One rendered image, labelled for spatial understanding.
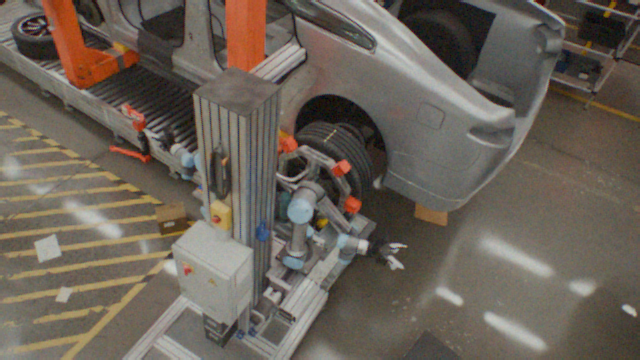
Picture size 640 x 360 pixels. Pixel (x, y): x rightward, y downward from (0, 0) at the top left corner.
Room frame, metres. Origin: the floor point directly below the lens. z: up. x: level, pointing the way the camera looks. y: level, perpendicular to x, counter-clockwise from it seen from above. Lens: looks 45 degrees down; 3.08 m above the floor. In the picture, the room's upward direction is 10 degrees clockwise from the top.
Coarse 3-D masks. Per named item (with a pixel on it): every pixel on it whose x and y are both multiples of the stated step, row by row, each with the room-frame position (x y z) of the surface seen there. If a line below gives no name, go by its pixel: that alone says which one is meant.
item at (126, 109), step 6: (126, 108) 2.99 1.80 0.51; (132, 114) 2.96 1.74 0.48; (138, 114) 2.95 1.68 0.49; (144, 120) 2.90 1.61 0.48; (138, 126) 2.81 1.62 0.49; (144, 126) 2.86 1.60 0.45; (114, 150) 2.88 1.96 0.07; (120, 150) 2.88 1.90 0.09; (126, 150) 2.89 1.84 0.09; (138, 156) 2.84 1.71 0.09
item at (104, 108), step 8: (56, 80) 3.42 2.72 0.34; (64, 80) 3.38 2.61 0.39; (64, 88) 3.36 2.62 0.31; (72, 88) 3.30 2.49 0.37; (80, 96) 3.26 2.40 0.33; (88, 96) 3.21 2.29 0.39; (88, 104) 3.21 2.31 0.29; (96, 104) 3.15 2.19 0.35; (104, 104) 3.13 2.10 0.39; (104, 112) 3.10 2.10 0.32; (112, 112) 3.05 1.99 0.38; (120, 112) 3.06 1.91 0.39; (120, 120) 3.01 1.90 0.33; (128, 120) 2.97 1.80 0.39; (128, 128) 2.97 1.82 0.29; (144, 128) 2.90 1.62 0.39; (152, 144) 2.83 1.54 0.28
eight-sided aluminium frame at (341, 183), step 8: (296, 152) 2.17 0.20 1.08; (304, 152) 2.15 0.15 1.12; (312, 152) 2.17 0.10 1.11; (280, 160) 2.22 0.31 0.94; (312, 160) 2.12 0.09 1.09; (320, 160) 2.09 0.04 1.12; (328, 160) 2.11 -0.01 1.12; (280, 168) 2.22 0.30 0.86; (328, 168) 2.06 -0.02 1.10; (336, 184) 2.03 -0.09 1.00; (344, 184) 2.05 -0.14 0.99; (344, 192) 2.00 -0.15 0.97; (344, 200) 2.00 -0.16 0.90; (320, 216) 2.06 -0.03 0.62
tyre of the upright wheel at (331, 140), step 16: (304, 128) 2.42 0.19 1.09; (320, 128) 2.36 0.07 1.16; (336, 128) 2.36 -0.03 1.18; (304, 144) 2.24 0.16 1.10; (320, 144) 2.19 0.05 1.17; (336, 144) 2.21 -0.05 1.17; (352, 144) 2.27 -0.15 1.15; (336, 160) 2.13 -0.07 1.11; (352, 160) 2.15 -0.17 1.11; (368, 160) 2.25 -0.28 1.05; (288, 176) 2.29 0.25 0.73; (352, 176) 2.08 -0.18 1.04; (368, 176) 2.18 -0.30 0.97; (352, 192) 2.06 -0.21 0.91
